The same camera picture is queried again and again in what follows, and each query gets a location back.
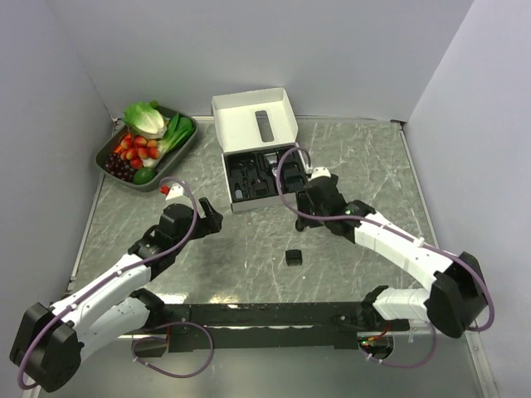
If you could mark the red strawberries pile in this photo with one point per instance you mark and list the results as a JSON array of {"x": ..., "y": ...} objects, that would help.
[{"x": 138, "y": 152}]

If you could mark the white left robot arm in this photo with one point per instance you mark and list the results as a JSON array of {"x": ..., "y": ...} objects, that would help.
[{"x": 52, "y": 341}]

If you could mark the dark purple grapes bunch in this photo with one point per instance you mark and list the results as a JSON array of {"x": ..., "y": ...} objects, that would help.
[{"x": 119, "y": 168}]

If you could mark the green lettuce head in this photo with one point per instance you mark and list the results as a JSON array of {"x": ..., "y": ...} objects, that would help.
[{"x": 145, "y": 119}]

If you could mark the black silver hair clipper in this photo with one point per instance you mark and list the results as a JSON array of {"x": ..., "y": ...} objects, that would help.
[{"x": 272, "y": 164}]

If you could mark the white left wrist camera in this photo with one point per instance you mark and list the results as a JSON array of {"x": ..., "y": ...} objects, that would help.
[{"x": 173, "y": 193}]

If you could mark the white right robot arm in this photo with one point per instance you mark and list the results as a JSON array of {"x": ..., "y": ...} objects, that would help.
[{"x": 449, "y": 297}]

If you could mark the black comb guard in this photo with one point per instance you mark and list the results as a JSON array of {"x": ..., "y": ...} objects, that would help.
[{"x": 293, "y": 257}]

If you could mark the green lime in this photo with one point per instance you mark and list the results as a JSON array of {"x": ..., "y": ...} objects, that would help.
[{"x": 144, "y": 175}]

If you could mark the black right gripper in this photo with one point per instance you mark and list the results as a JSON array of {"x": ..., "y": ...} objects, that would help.
[{"x": 302, "y": 201}]

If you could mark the dark grey food tray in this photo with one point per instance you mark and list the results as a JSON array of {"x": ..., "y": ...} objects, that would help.
[{"x": 164, "y": 166}]

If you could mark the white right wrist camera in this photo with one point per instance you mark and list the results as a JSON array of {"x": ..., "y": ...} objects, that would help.
[{"x": 320, "y": 172}]

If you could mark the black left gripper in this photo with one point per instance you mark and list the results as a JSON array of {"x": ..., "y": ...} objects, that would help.
[{"x": 209, "y": 224}]

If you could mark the small oil bottle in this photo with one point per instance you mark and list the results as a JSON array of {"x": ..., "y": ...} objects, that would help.
[{"x": 239, "y": 194}]

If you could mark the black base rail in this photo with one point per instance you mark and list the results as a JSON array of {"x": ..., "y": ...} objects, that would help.
[{"x": 189, "y": 327}]

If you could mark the white clipper kit box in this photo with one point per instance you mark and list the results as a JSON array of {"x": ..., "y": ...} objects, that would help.
[{"x": 249, "y": 125}]

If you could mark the green bok choy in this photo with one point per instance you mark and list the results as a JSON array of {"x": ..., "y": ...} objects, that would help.
[{"x": 178, "y": 131}]

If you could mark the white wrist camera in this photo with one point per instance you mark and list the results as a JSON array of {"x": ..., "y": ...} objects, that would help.
[
  {"x": 320, "y": 172},
  {"x": 173, "y": 193}
]

